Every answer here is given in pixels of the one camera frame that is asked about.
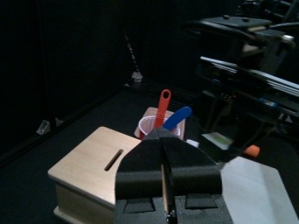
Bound brown wooden plate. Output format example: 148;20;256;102
133;106;186;141

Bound wooden box with red face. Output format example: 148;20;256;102
46;125;172;224

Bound red utensil handle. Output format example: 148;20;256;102
153;88;173;130

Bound red plastic cup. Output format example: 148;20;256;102
135;115;182;140

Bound white green toy sushi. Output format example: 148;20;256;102
200;131;236;151

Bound white cutting board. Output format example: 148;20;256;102
217;156;299;224

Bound orange toy food piece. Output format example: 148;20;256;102
244;144;261;158

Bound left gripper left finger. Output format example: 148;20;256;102
113;129;168;224

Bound blue utensil handle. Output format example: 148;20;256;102
162;106;193;132

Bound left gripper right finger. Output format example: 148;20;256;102
162;129;234;224

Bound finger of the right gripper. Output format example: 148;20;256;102
226;116;276;160
197;95;238;165

